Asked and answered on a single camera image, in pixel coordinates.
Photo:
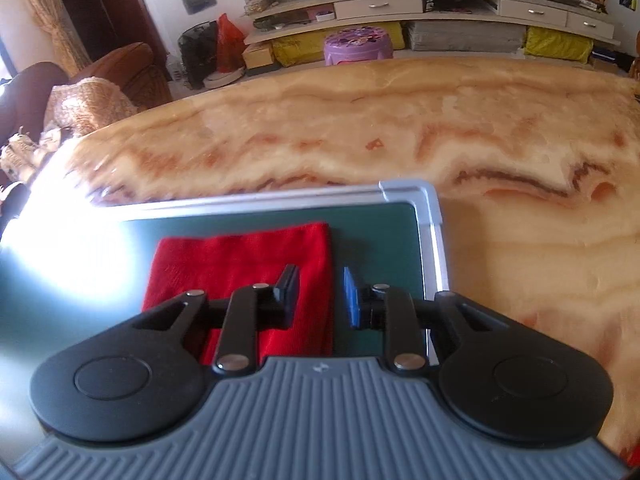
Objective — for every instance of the yellow package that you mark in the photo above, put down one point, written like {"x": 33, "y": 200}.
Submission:
{"x": 557, "y": 45}
{"x": 295, "y": 50}

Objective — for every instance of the beige television cabinet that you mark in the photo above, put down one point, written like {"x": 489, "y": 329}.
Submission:
{"x": 380, "y": 7}

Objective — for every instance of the gold curtain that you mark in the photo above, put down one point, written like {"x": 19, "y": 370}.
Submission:
{"x": 45, "y": 5}

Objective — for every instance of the purple plastic stool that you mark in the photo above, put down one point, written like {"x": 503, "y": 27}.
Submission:
{"x": 357, "y": 45}

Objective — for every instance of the dark wooden door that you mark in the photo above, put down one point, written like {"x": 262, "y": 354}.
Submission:
{"x": 100, "y": 5}

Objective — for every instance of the red knit sweater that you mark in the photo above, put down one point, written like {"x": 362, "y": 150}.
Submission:
{"x": 225, "y": 260}

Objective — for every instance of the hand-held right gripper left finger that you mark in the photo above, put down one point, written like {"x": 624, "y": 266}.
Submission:
{"x": 289, "y": 295}

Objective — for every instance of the brown leather sofa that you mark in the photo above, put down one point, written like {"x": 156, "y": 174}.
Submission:
{"x": 135, "y": 70}

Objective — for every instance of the beige lace sofa cover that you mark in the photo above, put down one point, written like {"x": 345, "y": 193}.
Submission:
{"x": 90, "y": 105}

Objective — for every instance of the small cardboard box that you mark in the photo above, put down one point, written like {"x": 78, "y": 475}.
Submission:
{"x": 261, "y": 56}

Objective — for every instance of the grey folded mats stack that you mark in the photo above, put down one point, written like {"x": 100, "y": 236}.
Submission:
{"x": 465, "y": 37}

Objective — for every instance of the red plastic bag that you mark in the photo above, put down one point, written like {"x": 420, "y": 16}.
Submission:
{"x": 230, "y": 42}

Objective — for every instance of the white robot vacuum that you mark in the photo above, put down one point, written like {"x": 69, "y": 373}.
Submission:
{"x": 224, "y": 79}

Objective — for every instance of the green board with silver frame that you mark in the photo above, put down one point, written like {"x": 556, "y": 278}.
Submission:
{"x": 385, "y": 240}

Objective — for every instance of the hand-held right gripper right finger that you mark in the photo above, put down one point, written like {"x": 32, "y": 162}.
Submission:
{"x": 352, "y": 300}

